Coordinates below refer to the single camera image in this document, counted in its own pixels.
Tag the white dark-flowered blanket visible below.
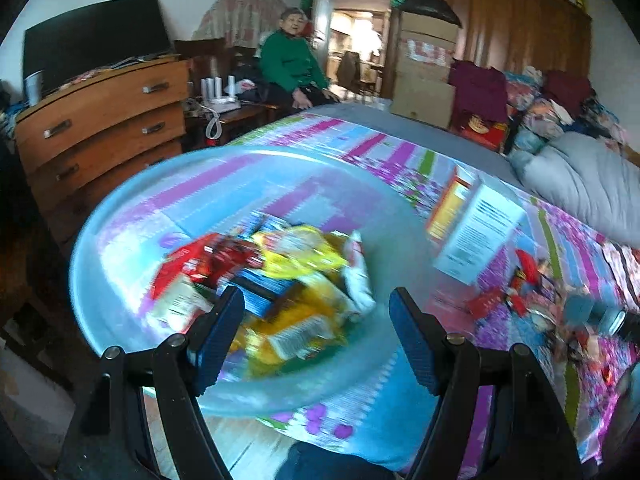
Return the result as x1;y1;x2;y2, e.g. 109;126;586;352
600;240;640;311

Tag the small cardboard box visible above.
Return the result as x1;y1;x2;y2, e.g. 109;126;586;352
400;10;458;41

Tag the pile of clothes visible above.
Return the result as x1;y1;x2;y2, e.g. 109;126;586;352
502;67;631;156

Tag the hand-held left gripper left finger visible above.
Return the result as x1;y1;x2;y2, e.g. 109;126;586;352
57;285;246;480

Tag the tall white lavender box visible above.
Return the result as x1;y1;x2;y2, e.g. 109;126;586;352
432;182;526;286

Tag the pile of mixed snack packets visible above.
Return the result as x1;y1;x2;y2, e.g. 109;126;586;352
462;245;631;366
150;212;376;376

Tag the grey blue quilt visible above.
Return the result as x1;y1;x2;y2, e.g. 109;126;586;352
510;130;640;251

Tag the person's own leg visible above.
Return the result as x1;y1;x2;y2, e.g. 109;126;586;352
274;440;408;480

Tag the grey paper cup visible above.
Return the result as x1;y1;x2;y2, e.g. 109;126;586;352
24;71;45;107

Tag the black television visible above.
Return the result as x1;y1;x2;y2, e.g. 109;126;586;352
22;0;173;98

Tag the large plain cardboard box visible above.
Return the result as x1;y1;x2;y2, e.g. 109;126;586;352
390;72;456;131

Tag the clear plastic bowl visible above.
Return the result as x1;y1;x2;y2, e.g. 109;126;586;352
69;146;441;418

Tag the orange red box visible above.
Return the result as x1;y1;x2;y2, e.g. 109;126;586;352
425;165;481;246

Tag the chair with dark jacket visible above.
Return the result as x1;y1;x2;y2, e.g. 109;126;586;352
335;50;376;96

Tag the red gift bag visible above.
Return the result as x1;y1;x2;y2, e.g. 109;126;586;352
457;112;511;153

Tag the white router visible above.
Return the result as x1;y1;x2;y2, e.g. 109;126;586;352
200;75;241;116

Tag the floral cloth cover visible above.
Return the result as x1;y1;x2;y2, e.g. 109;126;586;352
192;0;286;48

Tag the floral striped bedsheet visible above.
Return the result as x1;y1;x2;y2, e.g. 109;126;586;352
200;105;640;480

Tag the wooden wardrobe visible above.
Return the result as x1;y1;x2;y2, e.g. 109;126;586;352
392;0;593;96

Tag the dark wooden chair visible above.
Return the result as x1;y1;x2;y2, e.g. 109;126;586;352
175;37;281;146

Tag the white cable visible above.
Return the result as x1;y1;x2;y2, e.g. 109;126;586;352
205;105;223;141

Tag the maroon cloth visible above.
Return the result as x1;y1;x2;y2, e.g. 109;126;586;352
447;60;511;126

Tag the wooden dresser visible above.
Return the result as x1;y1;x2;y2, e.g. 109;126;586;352
14;57;191;241

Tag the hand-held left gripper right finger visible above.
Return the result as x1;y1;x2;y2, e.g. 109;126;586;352
389;287;583;480

